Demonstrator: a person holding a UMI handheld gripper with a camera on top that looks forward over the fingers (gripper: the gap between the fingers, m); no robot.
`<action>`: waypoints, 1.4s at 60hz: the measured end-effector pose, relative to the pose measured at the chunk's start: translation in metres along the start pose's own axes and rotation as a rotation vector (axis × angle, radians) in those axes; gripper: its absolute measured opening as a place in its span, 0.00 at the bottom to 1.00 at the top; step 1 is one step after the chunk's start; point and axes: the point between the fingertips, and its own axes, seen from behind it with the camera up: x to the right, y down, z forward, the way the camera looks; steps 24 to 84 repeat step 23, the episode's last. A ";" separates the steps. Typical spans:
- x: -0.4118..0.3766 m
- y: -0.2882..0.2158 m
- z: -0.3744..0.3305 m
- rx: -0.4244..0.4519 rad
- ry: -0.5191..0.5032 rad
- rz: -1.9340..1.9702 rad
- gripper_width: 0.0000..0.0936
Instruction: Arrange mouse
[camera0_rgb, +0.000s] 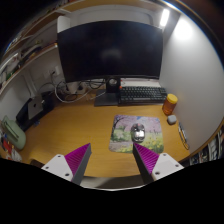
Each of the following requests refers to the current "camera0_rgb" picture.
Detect white cable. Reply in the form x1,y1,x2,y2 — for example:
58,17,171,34
54,80,91,104

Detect green plastic jug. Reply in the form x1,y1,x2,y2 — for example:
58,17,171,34
0,115,27,151

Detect white flat box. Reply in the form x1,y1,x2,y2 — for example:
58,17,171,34
121,78,161,88

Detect black computer monitor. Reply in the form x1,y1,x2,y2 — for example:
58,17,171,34
56,20,164,108

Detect white power strip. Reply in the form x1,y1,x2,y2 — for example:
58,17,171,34
64,81,88,94

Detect black cable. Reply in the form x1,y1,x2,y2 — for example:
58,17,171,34
54,71,69,101
79,78,108,90

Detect transparent computer mouse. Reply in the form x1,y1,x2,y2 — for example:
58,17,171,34
130,122,146,144

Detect black keyboard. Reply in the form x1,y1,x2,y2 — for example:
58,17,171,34
118,85,168,106

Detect white earbuds case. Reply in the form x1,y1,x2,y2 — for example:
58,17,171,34
166,114,178,126

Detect red box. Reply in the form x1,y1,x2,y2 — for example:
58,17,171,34
1,138,14,153

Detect low bookshelf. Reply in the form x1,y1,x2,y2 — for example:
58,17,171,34
189,126,224,166

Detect cherry blossom print mouse pad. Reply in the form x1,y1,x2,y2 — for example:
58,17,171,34
108,114,165,155

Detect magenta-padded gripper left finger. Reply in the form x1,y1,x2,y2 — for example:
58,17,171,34
41,143,93,186

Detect wooden wall shelf unit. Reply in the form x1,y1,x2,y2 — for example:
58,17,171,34
0,6,73,98

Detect orange jar with yellow lid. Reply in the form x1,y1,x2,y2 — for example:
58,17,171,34
162,93,179,116

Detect pens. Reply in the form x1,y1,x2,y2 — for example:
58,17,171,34
177,121,190,151

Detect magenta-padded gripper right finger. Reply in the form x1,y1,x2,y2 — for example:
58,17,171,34
132,143,185,185

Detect white wall outlet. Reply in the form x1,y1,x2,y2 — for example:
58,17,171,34
43,65,63,79

